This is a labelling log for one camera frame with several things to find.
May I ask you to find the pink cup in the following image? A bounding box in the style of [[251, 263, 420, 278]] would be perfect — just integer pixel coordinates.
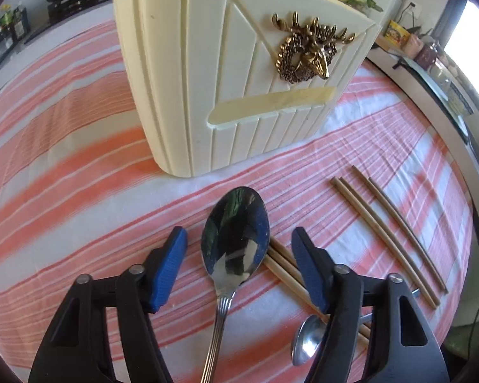
[[402, 34, 424, 59]]

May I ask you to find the spice jar rack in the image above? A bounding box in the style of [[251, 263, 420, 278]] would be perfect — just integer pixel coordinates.
[[0, 4, 31, 61]]

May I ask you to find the wooden chopstick four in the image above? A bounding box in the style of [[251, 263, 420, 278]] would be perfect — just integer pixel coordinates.
[[331, 177, 439, 309]]

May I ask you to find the white knife block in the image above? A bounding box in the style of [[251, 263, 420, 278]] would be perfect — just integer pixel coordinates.
[[367, 0, 401, 25]]

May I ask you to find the cream utensil holder box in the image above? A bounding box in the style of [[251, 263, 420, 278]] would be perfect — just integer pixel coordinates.
[[113, 0, 380, 177]]

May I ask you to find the small steel spoon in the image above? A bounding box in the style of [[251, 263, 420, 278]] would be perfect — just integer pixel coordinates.
[[291, 315, 327, 367]]

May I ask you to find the large steel spoon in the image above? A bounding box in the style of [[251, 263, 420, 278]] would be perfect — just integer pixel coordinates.
[[201, 186, 270, 382]]

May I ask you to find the wooden chopstick one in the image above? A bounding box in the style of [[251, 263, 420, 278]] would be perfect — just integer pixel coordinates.
[[263, 254, 330, 323]]

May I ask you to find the wooden chopstick six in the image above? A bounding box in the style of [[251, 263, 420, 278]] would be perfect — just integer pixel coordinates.
[[368, 177, 448, 293]]

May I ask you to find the wooden chopstick five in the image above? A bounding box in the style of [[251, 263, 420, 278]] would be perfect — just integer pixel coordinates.
[[352, 165, 438, 281]]

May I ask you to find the wooden chopstick two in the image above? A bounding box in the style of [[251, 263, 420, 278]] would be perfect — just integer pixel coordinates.
[[269, 238, 372, 338]]

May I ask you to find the pink striped tablecloth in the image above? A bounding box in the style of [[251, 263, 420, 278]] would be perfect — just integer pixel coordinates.
[[0, 22, 473, 382]]

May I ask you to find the wooden chopstick three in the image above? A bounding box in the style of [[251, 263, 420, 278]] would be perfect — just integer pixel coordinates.
[[330, 176, 438, 310]]

